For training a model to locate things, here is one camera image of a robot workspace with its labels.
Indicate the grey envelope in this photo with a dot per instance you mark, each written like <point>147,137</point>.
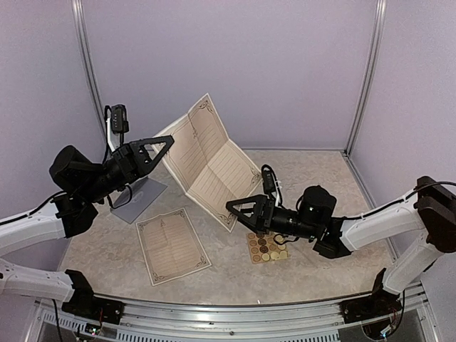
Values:
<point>134,201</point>

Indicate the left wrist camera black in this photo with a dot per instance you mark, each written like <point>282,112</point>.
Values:
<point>118,119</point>

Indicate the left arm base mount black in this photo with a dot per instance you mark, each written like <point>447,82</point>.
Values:
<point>86,304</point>

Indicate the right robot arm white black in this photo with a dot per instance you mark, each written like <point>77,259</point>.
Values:
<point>429,209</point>

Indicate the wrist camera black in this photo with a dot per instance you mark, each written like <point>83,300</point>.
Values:
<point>269,182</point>
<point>118,119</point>

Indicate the beige lined letter paper lower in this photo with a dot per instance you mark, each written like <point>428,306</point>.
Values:
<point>170,247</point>

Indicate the beige lined letter paper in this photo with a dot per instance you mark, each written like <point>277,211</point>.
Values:
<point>206,163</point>
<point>170,247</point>

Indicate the aluminium frame post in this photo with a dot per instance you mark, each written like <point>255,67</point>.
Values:
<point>368,76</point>
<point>84,48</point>

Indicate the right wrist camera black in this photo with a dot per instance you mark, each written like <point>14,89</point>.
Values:
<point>269,182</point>

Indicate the front aluminium rail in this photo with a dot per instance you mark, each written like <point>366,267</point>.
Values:
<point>320,320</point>

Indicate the right aluminium frame post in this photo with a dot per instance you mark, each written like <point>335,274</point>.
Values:
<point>368,76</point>

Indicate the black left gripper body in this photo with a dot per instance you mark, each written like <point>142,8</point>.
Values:
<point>127,163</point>

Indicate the left aluminium frame post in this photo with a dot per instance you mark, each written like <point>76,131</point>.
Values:
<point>84,48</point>

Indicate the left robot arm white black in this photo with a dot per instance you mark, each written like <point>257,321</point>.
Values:
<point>71,212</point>

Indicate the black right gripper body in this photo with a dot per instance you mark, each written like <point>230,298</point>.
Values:
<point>266,206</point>

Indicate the beige lined letter paper top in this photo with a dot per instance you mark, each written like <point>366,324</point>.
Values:
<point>206,163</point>

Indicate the brown sticker sheet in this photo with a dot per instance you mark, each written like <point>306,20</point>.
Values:
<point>263,248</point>

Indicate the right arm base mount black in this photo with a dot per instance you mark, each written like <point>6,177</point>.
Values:
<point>378,303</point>

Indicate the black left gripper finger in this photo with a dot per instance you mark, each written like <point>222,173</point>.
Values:
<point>145,163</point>
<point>165,141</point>

